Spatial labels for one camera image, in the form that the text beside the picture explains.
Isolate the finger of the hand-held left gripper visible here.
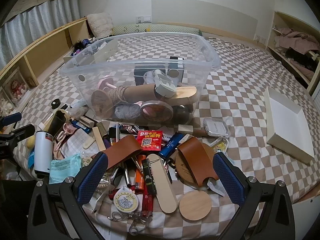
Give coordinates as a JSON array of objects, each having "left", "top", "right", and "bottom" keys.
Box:
[
  {"left": 7, "top": 124, "right": 36, "bottom": 147},
  {"left": 0, "top": 112, "right": 22, "bottom": 130}
]

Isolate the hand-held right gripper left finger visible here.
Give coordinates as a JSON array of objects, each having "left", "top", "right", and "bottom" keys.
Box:
[{"left": 26, "top": 152, "right": 108, "bottom": 240}]

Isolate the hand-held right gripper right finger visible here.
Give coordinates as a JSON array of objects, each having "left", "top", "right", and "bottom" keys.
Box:
[{"left": 212, "top": 152, "right": 295, "bottom": 240}]

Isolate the white cylindrical bottle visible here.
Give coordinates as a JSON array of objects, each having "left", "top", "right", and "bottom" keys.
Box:
[{"left": 34, "top": 130, "right": 54, "bottom": 176}]

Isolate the clear plastic storage container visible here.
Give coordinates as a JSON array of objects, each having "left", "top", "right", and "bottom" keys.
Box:
[{"left": 59, "top": 32, "right": 222, "bottom": 126}]

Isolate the teal packet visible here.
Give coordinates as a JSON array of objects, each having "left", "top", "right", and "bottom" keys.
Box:
[{"left": 49, "top": 154, "right": 83, "bottom": 184}]

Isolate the framed plush toy display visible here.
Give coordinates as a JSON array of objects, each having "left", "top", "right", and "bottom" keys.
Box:
[{"left": 2, "top": 67, "right": 29, "bottom": 108}]

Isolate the black bottle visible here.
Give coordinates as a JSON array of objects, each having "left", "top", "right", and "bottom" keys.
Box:
[{"left": 47, "top": 110, "right": 67, "bottom": 140}]

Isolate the yellow packet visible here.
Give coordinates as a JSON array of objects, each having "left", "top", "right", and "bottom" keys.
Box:
[{"left": 211, "top": 139, "right": 229, "bottom": 153}]

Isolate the paper receipt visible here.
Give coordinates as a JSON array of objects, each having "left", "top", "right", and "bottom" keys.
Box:
[{"left": 59, "top": 130, "right": 100, "bottom": 158}]

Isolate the white round tape measure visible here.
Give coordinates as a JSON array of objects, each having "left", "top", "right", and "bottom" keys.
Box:
[{"left": 114, "top": 187, "right": 139, "bottom": 213}]

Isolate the brown leather sleeve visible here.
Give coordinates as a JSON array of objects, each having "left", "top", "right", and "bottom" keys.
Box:
[
  {"left": 102, "top": 135, "right": 142, "bottom": 173},
  {"left": 177, "top": 137, "right": 219, "bottom": 188}
]

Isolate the flat wooden stick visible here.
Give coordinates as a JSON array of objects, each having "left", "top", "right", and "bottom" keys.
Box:
[{"left": 92, "top": 127, "right": 107, "bottom": 153}]

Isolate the engraved round wooden coaster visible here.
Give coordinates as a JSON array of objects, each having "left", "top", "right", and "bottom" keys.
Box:
[{"left": 175, "top": 142, "right": 217, "bottom": 186}]

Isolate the orange lighter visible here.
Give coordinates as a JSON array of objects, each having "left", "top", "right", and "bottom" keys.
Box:
[{"left": 135, "top": 167, "right": 144, "bottom": 190}]

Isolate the clear plastic case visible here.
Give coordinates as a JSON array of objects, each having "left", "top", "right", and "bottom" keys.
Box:
[{"left": 203, "top": 117, "right": 230, "bottom": 138}]

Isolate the black lighter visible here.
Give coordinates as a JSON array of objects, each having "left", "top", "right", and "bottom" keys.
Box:
[{"left": 142, "top": 159, "right": 157, "bottom": 195}]

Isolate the wooden stamp block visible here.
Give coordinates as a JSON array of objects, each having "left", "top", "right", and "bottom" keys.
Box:
[{"left": 80, "top": 116, "right": 95, "bottom": 128}]

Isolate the red lighter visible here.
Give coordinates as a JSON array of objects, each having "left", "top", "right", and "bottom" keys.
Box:
[{"left": 142, "top": 192, "right": 154, "bottom": 213}]

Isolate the metal carabiner clip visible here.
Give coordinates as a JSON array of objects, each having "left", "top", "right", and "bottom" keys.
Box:
[{"left": 129, "top": 211, "right": 153, "bottom": 235}]

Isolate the oval wooden board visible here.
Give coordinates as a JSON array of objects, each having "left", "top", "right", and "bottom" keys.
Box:
[{"left": 146, "top": 154, "right": 177, "bottom": 214}]

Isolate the small wooden block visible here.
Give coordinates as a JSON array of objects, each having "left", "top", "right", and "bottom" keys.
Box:
[{"left": 178, "top": 124, "right": 194, "bottom": 134}]

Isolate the blue lighter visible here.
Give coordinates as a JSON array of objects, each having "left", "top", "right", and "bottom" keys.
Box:
[{"left": 159, "top": 132, "right": 183, "bottom": 158}]

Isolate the red packet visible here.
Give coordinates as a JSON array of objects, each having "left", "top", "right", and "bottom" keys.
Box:
[{"left": 136, "top": 129, "right": 163, "bottom": 152}]

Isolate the long wooden shelf unit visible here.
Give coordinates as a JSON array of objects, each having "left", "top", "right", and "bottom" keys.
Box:
[{"left": 0, "top": 17, "right": 92, "bottom": 110}]

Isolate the grey yarn ball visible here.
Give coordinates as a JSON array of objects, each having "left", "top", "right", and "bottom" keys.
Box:
[{"left": 114, "top": 104, "right": 140, "bottom": 119}]

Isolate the white flat box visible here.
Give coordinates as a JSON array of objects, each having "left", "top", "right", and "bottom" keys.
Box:
[{"left": 266, "top": 86, "right": 315, "bottom": 165}]

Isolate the grey-white curtain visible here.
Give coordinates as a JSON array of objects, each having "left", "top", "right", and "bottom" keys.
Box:
[{"left": 0, "top": 0, "right": 82, "bottom": 67}]

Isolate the pink plastic holder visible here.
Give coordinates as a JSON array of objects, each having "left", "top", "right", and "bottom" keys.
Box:
[{"left": 98, "top": 75, "right": 115, "bottom": 90}]

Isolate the round metal tin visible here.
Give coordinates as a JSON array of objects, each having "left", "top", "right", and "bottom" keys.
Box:
[{"left": 139, "top": 100, "right": 173, "bottom": 121}]

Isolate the large wooden block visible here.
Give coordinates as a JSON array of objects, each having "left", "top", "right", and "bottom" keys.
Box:
[{"left": 172, "top": 86, "right": 200, "bottom": 105}]

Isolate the twine-wrapped cardboard tube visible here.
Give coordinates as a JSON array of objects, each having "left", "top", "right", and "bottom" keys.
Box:
[{"left": 111, "top": 84, "right": 160, "bottom": 104}]

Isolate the grey tape dispenser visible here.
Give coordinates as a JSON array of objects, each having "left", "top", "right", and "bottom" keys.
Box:
[{"left": 153, "top": 69, "right": 178, "bottom": 98}]

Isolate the black box white edge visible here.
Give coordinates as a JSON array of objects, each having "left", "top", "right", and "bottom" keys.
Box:
[{"left": 167, "top": 56, "right": 185, "bottom": 83}]

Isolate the fluffy cream pillow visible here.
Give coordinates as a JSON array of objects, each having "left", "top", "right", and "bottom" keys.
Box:
[{"left": 87, "top": 12, "right": 114, "bottom": 37}]

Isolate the pink clothes pile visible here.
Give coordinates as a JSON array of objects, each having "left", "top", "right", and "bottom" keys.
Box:
[{"left": 274, "top": 26, "right": 320, "bottom": 55}]

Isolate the green bolster pillow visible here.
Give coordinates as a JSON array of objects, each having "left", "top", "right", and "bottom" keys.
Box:
[{"left": 112, "top": 24, "right": 203, "bottom": 36}]

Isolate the wooden shelf with clothes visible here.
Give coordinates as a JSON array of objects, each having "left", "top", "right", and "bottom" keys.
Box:
[{"left": 266, "top": 11, "right": 320, "bottom": 95}]

